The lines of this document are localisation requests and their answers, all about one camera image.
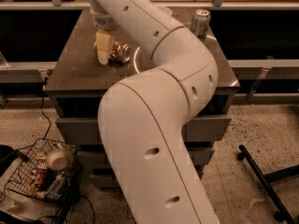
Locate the white bowl in basket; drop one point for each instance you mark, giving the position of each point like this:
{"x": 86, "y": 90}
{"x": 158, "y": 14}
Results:
{"x": 60, "y": 159}

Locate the black wire basket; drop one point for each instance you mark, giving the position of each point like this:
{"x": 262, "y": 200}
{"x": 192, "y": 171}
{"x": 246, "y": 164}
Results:
{"x": 32, "y": 177}

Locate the black chair base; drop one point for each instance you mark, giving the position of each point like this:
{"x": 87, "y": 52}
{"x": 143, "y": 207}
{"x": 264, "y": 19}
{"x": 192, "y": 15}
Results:
{"x": 282, "y": 213}

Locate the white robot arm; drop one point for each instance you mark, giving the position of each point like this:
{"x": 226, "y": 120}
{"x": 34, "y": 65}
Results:
{"x": 140, "y": 118}

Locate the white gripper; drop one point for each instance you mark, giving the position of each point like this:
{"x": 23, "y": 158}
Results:
{"x": 104, "y": 22}

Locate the white and green soda can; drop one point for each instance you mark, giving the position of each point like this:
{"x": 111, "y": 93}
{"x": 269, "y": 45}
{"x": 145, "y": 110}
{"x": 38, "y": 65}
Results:
{"x": 200, "y": 22}

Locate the clear plastic bottle in basket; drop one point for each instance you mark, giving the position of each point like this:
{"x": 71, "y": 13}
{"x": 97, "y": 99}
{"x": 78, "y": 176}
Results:
{"x": 56, "y": 188}

